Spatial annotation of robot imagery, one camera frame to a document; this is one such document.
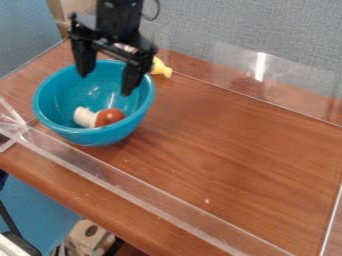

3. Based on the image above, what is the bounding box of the clear acrylic back barrier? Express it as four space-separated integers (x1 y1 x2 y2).
149 30 342 127

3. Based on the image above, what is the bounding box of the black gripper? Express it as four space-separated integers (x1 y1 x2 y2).
69 12 158 96

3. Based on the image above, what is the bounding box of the clear acrylic front barrier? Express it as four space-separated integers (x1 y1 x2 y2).
0 125 294 256

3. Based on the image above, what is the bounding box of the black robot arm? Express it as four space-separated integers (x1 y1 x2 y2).
69 0 158 96

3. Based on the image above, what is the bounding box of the white brown toy mushroom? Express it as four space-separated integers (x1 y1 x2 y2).
74 107 126 128

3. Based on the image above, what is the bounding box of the white block under table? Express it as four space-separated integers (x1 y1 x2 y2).
65 219 117 256

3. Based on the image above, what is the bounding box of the clear acrylic left bracket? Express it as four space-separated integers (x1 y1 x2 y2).
0 96 27 153

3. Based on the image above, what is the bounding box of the blue bowl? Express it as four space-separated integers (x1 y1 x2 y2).
33 60 156 146

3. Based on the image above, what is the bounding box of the clear acrylic barrier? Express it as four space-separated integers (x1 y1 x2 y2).
0 125 294 256
149 30 342 127

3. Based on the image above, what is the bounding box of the black cable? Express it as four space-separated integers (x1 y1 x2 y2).
141 0 162 22

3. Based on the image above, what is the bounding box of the yellow toy banana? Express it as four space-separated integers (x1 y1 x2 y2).
150 57 173 78

